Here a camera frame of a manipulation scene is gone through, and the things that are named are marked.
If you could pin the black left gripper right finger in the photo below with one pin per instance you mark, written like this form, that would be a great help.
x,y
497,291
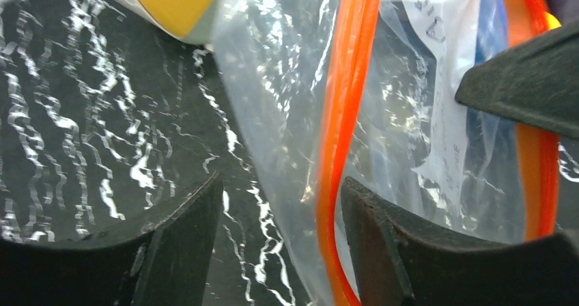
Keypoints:
x,y
400,258

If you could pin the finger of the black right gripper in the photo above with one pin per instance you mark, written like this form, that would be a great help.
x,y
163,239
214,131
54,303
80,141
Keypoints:
x,y
535,83

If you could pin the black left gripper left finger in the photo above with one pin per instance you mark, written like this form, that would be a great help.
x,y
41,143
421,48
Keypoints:
x,y
159,257

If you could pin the clear orange-zip bag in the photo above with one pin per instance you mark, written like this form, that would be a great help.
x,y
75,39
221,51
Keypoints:
x,y
324,89

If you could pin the blue plastic bin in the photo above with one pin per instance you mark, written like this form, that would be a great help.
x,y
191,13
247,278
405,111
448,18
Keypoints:
x,y
488,136

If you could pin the cylindrical wooden drawer box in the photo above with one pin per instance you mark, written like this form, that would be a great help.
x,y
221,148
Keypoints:
x,y
189,21

